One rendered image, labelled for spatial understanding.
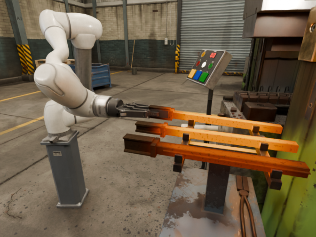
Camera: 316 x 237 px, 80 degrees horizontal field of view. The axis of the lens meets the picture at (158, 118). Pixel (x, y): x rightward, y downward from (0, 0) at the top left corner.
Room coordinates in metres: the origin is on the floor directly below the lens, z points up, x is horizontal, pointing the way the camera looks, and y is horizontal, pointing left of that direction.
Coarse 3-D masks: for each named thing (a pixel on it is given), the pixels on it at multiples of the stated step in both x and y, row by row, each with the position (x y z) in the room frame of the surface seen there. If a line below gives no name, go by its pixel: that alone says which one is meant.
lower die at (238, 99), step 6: (234, 96) 1.09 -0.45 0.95; (240, 96) 0.96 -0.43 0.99; (246, 96) 0.94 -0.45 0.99; (252, 96) 0.94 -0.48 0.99; (264, 96) 0.94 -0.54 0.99; (270, 96) 0.94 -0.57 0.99; (276, 96) 0.94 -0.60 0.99; (282, 96) 0.94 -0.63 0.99; (288, 96) 0.93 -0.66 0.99; (234, 102) 1.07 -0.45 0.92; (240, 102) 0.95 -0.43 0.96; (252, 102) 0.91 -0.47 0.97; (264, 102) 0.90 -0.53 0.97; (270, 102) 0.90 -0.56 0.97; (276, 102) 0.90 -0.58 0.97; (282, 102) 0.89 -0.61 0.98; (240, 108) 0.93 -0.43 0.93
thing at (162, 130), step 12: (144, 132) 0.56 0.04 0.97; (156, 132) 0.55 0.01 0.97; (168, 132) 0.54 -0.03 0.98; (180, 132) 0.53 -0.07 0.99; (192, 132) 0.51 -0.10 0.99; (204, 132) 0.51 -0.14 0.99; (216, 132) 0.51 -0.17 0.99; (240, 144) 0.47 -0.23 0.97; (252, 144) 0.46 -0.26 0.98; (276, 144) 0.45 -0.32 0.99; (288, 144) 0.44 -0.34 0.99
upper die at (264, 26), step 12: (288, 12) 0.90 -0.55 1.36; (300, 12) 0.89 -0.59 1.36; (252, 24) 0.96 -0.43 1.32; (264, 24) 0.91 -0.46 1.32; (276, 24) 0.91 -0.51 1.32; (288, 24) 0.90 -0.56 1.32; (300, 24) 0.89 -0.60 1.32; (252, 36) 0.93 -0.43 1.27; (264, 36) 0.91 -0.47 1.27; (276, 36) 0.91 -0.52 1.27; (288, 36) 0.90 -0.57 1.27; (300, 36) 0.89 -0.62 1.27
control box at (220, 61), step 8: (200, 56) 1.70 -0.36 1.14; (208, 56) 1.58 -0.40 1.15; (216, 56) 1.47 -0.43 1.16; (224, 56) 1.42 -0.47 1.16; (232, 56) 1.44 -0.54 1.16; (200, 64) 1.62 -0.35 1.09; (208, 64) 1.51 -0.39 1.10; (216, 64) 1.41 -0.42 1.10; (224, 64) 1.42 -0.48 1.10; (208, 72) 1.44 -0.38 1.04; (216, 72) 1.40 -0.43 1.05; (192, 80) 1.58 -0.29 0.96; (208, 80) 1.39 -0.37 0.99; (216, 80) 1.41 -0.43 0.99; (208, 88) 1.44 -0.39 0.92
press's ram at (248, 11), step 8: (248, 0) 1.09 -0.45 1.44; (256, 0) 0.96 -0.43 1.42; (264, 0) 0.87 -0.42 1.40; (272, 0) 0.87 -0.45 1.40; (280, 0) 0.86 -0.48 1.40; (288, 0) 0.86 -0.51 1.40; (296, 0) 0.85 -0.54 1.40; (304, 0) 0.85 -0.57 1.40; (312, 0) 0.84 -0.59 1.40; (248, 8) 1.07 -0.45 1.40; (256, 8) 0.95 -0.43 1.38; (264, 8) 0.87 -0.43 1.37; (272, 8) 0.86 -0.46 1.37; (280, 8) 0.86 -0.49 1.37; (288, 8) 0.86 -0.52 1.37; (296, 8) 0.85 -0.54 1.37; (304, 8) 0.85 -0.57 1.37; (248, 16) 1.05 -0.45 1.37
